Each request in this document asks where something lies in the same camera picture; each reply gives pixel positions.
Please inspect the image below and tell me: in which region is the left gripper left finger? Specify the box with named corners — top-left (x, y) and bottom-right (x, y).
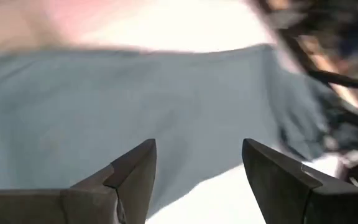
top-left (0, 138), bottom-right (157, 224)

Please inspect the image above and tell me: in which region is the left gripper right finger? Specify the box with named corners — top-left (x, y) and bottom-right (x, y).
top-left (242, 138), bottom-right (358, 224)

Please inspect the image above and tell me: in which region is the teal grey shirt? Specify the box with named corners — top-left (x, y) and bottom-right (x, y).
top-left (0, 43), bottom-right (358, 218)

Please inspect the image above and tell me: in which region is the black aluminium table frame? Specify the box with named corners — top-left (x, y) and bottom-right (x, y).
top-left (253, 0), bottom-right (358, 94)

